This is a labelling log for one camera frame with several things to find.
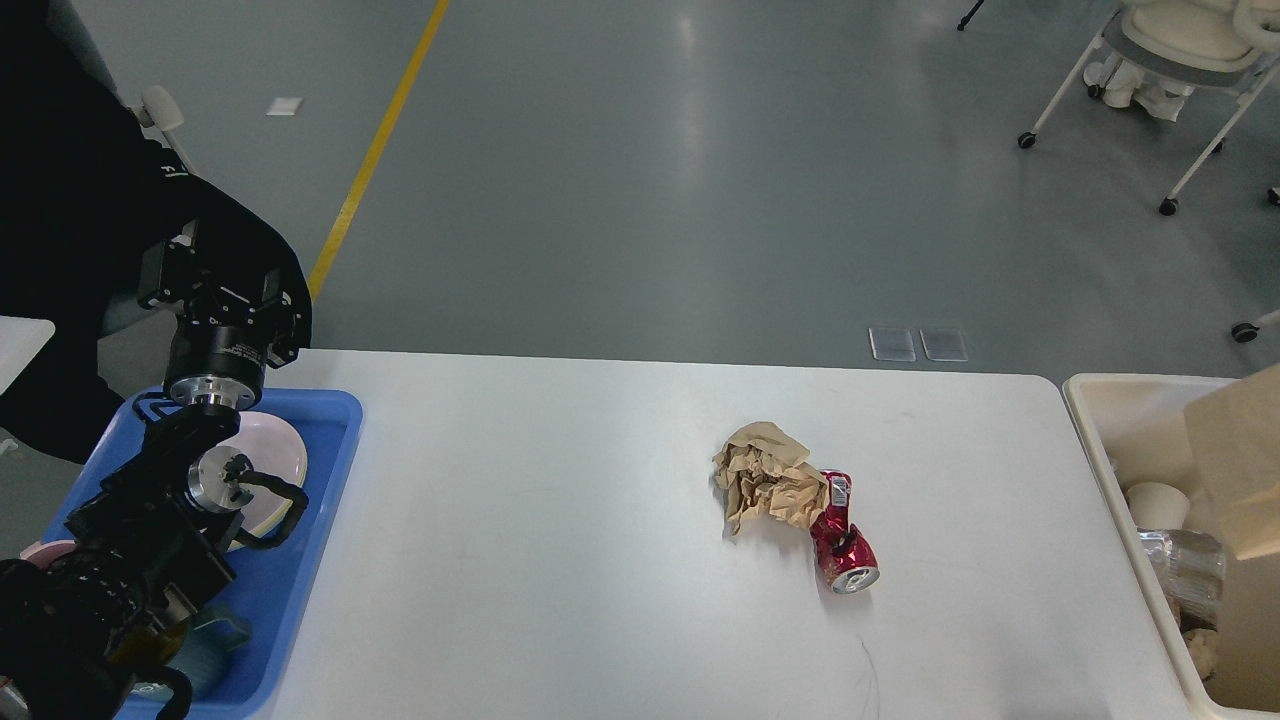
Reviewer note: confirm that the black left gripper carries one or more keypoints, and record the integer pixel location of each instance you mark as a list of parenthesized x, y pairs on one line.
[(212, 360)]

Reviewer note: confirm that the pink plate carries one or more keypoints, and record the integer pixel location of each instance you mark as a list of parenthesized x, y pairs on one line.
[(270, 445)]

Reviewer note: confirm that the pink mug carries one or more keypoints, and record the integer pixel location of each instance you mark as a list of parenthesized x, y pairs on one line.
[(44, 554)]

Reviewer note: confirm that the brown paper ball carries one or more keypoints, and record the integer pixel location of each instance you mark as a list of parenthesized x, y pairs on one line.
[(766, 474)]

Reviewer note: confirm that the white paper cup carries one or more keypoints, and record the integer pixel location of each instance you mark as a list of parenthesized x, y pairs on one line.
[(1157, 506)]

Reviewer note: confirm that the silver foil wrapper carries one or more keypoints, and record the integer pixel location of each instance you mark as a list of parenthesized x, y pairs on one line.
[(1190, 569)]

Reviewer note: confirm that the brown paper bag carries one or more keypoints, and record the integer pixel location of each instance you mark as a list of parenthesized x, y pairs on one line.
[(1234, 439)]

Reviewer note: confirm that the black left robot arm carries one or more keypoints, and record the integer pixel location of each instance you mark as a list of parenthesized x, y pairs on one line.
[(150, 549)]

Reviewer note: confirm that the person in black clothes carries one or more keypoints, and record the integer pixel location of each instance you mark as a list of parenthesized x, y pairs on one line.
[(83, 198)]

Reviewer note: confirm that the white paper scrap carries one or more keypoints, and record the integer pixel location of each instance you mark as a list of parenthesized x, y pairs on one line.
[(284, 107)]

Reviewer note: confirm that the white table corner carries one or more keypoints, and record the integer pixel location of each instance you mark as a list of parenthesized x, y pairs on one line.
[(22, 339)]

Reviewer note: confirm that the blue plastic tray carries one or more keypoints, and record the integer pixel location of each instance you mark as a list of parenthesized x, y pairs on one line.
[(272, 586)]

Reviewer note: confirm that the teal mug yellow inside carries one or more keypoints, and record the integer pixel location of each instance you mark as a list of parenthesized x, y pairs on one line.
[(200, 647)]

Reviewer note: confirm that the left clear floor plate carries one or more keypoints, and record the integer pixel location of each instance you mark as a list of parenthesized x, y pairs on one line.
[(892, 344)]

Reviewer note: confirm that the clear floor plate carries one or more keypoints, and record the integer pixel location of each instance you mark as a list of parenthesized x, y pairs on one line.
[(944, 345), (892, 344)]

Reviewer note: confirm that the crushed red soda can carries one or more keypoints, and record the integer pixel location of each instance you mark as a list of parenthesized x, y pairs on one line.
[(844, 559)]

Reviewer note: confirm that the right clear floor plate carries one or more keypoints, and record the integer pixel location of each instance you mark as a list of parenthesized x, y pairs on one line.
[(944, 345)]

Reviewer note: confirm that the white plastic bin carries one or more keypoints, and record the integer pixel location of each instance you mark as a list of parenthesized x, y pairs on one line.
[(1133, 429)]

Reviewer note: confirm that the white chair leg caster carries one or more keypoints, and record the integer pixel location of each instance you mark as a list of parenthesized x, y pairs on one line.
[(1245, 332)]

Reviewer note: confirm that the crumpled brown napkin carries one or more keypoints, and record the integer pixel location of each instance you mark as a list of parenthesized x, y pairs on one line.
[(1203, 646)]

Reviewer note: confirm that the white office chair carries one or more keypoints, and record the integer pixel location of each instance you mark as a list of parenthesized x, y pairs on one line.
[(1223, 46)]

